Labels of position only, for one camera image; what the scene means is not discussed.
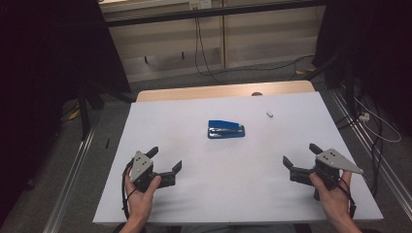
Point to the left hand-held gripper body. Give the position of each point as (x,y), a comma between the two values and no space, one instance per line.
(141,165)

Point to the white power strip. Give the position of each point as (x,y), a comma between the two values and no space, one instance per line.
(364,116)

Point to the black curtain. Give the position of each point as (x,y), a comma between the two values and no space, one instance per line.
(39,64)
(372,48)

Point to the person's right hand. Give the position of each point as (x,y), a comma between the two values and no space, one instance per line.
(333,202)

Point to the yellow tape piece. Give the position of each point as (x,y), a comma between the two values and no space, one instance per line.
(307,71)
(74,114)

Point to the blue stapler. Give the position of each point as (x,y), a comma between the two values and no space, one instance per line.
(225,130)

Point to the wooden table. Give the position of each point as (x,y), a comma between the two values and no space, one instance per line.
(194,92)

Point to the black metal stand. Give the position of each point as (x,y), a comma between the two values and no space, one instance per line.
(85,113)
(349,87)

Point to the black horizontal bar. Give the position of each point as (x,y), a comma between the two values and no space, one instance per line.
(162,17)

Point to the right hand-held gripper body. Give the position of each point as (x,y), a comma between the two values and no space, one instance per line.
(330,163)

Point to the white wall socket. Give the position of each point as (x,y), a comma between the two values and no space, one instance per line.
(200,4)

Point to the aluminium floor rail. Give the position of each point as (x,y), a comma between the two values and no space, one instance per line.
(69,181)
(366,142)

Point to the small black stick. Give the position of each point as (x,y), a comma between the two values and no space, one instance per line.
(107,143)

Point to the white table cover sheet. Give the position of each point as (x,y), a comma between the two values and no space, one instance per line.
(226,181)

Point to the beige cabinet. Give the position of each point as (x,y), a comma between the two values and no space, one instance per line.
(265,42)

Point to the person's left hand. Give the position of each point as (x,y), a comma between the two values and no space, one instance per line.
(140,202)

